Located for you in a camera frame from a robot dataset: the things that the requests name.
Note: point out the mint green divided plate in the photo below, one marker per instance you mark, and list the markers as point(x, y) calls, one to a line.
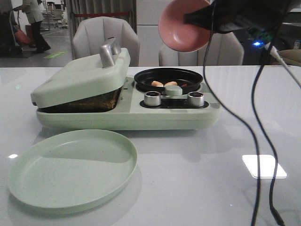
point(73, 171)

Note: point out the mint green breakfast maker base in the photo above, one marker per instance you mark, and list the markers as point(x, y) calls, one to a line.
point(130, 115)

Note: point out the beige cushion at right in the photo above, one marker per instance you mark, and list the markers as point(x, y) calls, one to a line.
point(291, 56)

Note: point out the white cabinet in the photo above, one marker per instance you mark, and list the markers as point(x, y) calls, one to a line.
point(148, 13)

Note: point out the left silver control knob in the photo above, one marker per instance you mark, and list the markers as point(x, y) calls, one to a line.
point(152, 98)

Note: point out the right grey upholstered chair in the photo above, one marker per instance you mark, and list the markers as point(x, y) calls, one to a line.
point(225, 49)

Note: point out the green circuit board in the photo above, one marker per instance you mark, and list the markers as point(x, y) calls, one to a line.
point(261, 37)

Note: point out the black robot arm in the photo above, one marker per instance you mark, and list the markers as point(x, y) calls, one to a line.
point(224, 16)

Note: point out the orange cooked shrimp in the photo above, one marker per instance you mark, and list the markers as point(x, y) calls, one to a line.
point(157, 84)

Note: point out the right silver control knob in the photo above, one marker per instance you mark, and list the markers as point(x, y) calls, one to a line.
point(195, 99)

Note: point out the grey upholstered chair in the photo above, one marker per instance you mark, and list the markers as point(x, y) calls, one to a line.
point(93, 32)
point(225, 49)

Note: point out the left grey upholstered chair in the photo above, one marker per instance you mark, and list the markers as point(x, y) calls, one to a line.
point(93, 32)

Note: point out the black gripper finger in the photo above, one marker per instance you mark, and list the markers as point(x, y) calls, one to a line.
point(201, 14)

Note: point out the pink plastic bowl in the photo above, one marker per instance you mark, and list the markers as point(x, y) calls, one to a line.
point(175, 33)

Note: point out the white bread slice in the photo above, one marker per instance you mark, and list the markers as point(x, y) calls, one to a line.
point(97, 103)

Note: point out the person in background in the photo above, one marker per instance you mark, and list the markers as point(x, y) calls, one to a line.
point(35, 17)

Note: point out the mint green sandwich maker lid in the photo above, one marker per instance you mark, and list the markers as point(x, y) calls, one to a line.
point(82, 78)

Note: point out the black round frying pan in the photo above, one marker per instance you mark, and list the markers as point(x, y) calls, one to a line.
point(187, 80)

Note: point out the silver control knob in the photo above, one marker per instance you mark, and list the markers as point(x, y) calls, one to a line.
point(152, 98)
point(195, 99)

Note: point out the red barrier belt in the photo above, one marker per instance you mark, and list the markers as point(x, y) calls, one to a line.
point(127, 13)

